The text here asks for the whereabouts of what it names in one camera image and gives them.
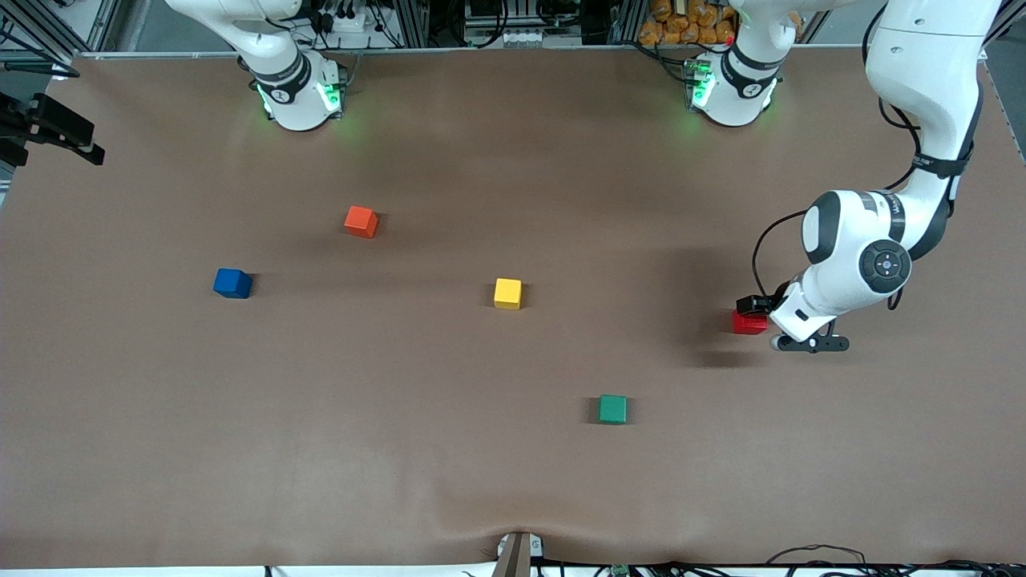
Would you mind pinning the green block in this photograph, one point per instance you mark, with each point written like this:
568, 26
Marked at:
613, 409

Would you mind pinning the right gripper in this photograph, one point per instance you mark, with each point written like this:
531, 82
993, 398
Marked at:
50, 124

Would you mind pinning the white terminal block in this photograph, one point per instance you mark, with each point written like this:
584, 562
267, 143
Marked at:
523, 37

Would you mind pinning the aluminium frame post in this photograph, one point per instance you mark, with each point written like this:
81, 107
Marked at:
48, 24
1011, 10

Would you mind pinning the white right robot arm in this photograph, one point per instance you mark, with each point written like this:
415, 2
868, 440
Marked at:
288, 88

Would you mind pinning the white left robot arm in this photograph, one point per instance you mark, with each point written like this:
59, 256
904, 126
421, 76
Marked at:
930, 80

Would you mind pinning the orange block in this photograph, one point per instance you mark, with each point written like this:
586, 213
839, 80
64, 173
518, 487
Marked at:
361, 222

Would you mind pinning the metal table clamp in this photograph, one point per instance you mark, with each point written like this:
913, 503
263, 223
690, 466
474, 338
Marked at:
517, 554

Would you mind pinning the yellow block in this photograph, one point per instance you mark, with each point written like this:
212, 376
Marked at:
507, 293

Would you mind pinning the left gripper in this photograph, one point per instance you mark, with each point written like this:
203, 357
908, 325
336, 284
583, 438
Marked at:
757, 304

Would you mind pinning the table cover mat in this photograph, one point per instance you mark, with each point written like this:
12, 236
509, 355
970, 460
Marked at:
513, 481

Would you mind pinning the red block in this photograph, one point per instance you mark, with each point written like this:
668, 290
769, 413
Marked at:
749, 324

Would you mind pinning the white power strip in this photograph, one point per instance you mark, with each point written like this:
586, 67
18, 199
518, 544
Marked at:
345, 22

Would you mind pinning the blue block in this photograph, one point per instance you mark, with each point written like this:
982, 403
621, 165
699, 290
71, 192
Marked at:
232, 283

